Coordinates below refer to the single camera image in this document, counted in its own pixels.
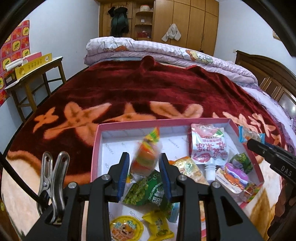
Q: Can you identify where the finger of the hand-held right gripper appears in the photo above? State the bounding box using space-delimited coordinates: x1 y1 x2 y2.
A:
247 138 278 163

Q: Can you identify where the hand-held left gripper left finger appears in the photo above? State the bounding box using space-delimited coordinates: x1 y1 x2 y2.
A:
23 152 130 241

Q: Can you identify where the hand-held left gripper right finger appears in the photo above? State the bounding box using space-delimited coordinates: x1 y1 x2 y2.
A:
158 153 264 241

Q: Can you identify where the blue-edged clear gummy packet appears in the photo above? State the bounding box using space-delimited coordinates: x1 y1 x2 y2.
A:
238 125 265 145

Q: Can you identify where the green pea snack packet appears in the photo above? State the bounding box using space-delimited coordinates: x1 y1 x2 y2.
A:
229 152 253 174
122 170 176 210

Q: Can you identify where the yellow cracker packet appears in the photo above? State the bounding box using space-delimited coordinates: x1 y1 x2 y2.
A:
172 156 210 186

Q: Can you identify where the striped burger gummy packet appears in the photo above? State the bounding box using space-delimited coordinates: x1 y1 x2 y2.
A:
129 127 162 176

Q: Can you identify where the pink cardboard box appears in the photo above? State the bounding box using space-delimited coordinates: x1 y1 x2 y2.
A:
90 118 264 241

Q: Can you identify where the purple candy tin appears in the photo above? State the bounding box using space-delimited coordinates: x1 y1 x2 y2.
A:
215 162 250 194

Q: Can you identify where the orange fruit-print candy packet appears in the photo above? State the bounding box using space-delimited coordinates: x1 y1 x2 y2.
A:
240 182 262 202

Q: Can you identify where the small yellow candy packet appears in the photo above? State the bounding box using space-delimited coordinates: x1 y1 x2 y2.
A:
142 210 175 241

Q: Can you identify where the pink jelly pouch white spout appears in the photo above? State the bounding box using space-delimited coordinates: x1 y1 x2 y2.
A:
191 123 230 181

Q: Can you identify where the round jelly cup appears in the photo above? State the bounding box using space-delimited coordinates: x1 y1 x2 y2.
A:
109 215 144 241

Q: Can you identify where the lilac bed sheet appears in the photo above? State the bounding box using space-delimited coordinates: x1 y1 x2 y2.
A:
243 85 296 132

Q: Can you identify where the metal spring clip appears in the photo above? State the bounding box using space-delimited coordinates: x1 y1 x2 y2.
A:
38 151 70 225

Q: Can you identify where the wooden headboard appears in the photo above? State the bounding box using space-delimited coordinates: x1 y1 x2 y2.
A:
235 50 296 116

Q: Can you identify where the folded pink cartoon quilt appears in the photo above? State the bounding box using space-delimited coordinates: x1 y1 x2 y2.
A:
84 36 258 85

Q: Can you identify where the wooden table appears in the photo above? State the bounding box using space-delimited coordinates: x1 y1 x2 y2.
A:
4 56 67 123

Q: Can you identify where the wooden wardrobe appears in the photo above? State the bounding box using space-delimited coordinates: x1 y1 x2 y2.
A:
98 0 220 58

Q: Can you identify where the yellow cardboard box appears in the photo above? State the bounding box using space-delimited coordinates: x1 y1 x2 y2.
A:
14 53 53 79

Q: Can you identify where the beige hanging towel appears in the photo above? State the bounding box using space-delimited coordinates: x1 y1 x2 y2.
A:
161 23 181 42

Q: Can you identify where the dark hanging coat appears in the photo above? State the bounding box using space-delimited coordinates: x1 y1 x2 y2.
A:
109 6 130 36

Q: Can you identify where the white plastic object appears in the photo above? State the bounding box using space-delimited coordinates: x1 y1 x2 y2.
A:
5 58 28 71

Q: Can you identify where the black cable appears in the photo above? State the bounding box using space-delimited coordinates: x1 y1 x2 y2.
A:
0 152 48 210

